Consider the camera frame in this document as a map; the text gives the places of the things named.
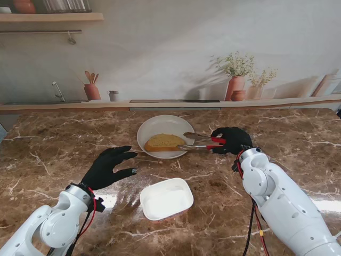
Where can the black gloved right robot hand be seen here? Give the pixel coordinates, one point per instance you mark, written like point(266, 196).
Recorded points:
point(237, 138)

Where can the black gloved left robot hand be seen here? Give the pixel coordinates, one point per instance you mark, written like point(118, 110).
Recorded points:
point(104, 170)

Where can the toasted bread slice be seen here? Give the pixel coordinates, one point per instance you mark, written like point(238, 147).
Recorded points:
point(162, 142)

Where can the white bento box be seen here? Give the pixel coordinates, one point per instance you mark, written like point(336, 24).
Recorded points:
point(165, 200)

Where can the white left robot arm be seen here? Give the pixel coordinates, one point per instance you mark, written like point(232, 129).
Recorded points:
point(58, 226)

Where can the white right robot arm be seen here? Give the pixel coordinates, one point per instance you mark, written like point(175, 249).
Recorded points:
point(279, 202)

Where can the white round plate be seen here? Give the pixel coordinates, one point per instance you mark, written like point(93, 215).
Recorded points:
point(165, 125)

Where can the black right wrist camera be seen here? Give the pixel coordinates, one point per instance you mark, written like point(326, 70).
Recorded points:
point(235, 166)

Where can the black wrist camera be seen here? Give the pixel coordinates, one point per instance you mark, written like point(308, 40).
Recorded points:
point(99, 205)
point(235, 166)

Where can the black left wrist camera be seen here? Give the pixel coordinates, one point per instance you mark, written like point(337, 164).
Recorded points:
point(99, 205)

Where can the metal hanging rail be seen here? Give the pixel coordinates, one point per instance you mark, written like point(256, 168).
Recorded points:
point(40, 31)

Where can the wooden wall shelf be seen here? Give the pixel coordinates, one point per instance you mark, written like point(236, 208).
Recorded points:
point(53, 17)

